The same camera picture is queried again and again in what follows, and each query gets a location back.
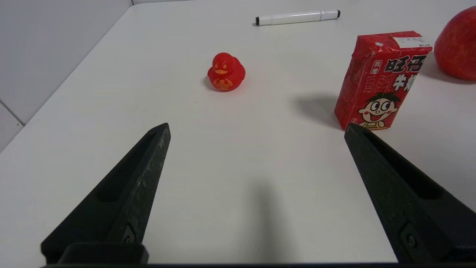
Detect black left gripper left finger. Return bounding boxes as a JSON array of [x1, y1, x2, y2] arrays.
[[41, 122, 171, 264]]

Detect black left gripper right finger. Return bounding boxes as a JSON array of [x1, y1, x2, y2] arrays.
[[344, 123, 476, 264]]

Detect red rubber duck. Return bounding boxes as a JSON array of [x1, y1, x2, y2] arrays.
[[207, 52, 246, 92]]

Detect white marker pen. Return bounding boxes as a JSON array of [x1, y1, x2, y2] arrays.
[[255, 10, 341, 26]]

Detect red apple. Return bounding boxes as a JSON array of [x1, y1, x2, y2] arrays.
[[434, 6, 476, 82]]

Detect red milk carton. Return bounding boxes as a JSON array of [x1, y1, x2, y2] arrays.
[[334, 31, 433, 131]]

